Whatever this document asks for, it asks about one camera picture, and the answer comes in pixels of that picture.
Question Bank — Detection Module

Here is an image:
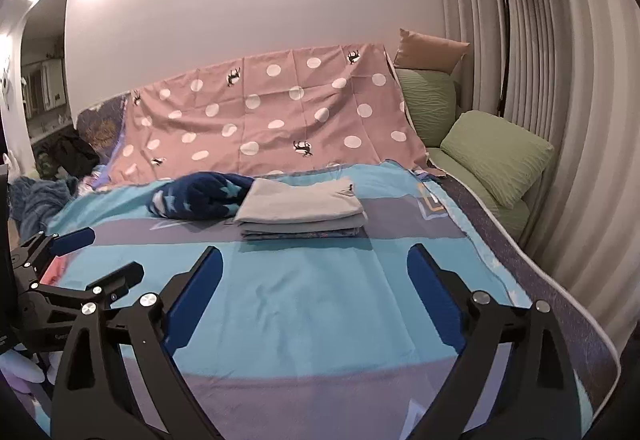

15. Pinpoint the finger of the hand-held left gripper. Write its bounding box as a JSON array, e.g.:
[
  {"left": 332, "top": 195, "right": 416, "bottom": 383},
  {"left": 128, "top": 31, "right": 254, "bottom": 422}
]
[
  {"left": 27, "top": 262, "right": 146, "bottom": 313},
  {"left": 10, "top": 227, "right": 96, "bottom": 271}
]

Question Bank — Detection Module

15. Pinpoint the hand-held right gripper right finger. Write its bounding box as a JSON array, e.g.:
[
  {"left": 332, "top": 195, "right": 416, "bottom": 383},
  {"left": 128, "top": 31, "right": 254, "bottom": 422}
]
[{"left": 400, "top": 244, "right": 591, "bottom": 440}]

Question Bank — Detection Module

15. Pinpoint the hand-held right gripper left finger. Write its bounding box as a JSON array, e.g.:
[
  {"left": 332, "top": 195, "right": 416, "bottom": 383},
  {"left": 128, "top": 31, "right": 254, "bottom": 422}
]
[{"left": 50, "top": 246, "right": 224, "bottom": 440}]

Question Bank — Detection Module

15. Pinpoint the light grey sweatshirt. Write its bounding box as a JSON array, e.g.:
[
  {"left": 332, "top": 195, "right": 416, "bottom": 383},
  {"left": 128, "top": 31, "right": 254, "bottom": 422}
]
[{"left": 233, "top": 177, "right": 368, "bottom": 235}]

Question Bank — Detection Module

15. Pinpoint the black clothes pile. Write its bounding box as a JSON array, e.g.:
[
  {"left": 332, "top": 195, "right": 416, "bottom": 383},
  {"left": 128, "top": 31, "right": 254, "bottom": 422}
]
[{"left": 50, "top": 132, "right": 101, "bottom": 181}]

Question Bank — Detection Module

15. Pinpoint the person's left hand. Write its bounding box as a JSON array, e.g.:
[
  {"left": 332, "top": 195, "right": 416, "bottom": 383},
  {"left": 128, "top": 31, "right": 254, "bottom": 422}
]
[{"left": 0, "top": 345, "right": 61, "bottom": 393}]

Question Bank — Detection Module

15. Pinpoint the folded coral pink cloth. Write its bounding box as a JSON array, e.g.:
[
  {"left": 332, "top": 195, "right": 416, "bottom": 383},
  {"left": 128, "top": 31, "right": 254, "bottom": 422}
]
[{"left": 40, "top": 255, "right": 68, "bottom": 285}]

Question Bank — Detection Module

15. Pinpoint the teal blue blanket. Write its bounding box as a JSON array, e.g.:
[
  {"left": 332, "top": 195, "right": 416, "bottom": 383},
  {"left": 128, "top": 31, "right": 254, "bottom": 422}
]
[{"left": 9, "top": 177, "right": 76, "bottom": 233}]

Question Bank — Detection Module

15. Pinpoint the grey green camouflage garment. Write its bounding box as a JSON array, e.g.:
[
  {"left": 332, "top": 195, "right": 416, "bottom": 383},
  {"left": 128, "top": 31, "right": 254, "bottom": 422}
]
[{"left": 35, "top": 145, "right": 58, "bottom": 181}]

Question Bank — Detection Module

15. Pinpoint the purple bed sheet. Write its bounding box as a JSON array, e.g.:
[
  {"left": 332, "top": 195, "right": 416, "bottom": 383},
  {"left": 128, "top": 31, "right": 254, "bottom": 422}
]
[{"left": 415, "top": 170, "right": 623, "bottom": 431}]

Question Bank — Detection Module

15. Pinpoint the navy star print blanket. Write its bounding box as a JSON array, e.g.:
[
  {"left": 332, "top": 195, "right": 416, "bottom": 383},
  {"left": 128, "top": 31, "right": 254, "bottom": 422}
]
[{"left": 146, "top": 172, "right": 261, "bottom": 221}]

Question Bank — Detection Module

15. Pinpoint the turquoise grey patterned bedspread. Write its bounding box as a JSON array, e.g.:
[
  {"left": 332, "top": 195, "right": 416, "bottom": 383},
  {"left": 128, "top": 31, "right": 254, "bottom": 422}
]
[{"left": 10, "top": 162, "right": 531, "bottom": 440}]

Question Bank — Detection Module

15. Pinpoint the purple gold print headboard cloth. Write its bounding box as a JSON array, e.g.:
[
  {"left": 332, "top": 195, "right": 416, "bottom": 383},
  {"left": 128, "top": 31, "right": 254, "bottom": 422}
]
[{"left": 76, "top": 90, "right": 133, "bottom": 161}]

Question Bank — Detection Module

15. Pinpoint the folded floral cloth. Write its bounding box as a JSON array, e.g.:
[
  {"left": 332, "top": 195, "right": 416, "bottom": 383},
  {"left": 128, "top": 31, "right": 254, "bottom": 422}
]
[{"left": 240, "top": 225, "right": 362, "bottom": 241}]

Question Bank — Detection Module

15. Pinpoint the mirror cabinet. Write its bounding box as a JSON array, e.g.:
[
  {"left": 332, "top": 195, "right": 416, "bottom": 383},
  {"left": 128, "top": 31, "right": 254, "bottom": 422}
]
[{"left": 21, "top": 57, "right": 68, "bottom": 121}]

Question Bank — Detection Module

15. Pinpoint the green pillow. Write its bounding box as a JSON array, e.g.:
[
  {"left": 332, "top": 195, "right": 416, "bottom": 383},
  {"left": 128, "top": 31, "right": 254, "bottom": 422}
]
[
  {"left": 395, "top": 68, "right": 458, "bottom": 148},
  {"left": 440, "top": 111, "right": 556, "bottom": 209}
]

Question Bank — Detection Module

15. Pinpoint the pink polka dot sheet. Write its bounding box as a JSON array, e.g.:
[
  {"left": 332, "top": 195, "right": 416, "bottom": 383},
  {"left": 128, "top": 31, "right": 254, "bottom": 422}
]
[{"left": 102, "top": 44, "right": 446, "bottom": 185}]

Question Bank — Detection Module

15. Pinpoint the pale pleated curtain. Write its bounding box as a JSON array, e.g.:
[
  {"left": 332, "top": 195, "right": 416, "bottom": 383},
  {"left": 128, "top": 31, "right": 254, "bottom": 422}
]
[{"left": 430, "top": 0, "right": 640, "bottom": 346}]

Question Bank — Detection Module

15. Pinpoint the beige pillow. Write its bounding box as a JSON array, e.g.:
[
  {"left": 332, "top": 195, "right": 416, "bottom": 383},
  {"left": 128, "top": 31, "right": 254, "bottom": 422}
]
[{"left": 392, "top": 28, "right": 472, "bottom": 74}]

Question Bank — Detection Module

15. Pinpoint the white bear wall decoration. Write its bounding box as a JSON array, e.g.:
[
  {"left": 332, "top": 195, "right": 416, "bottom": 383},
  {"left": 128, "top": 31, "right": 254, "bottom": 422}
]
[{"left": 0, "top": 62, "right": 13, "bottom": 111}]

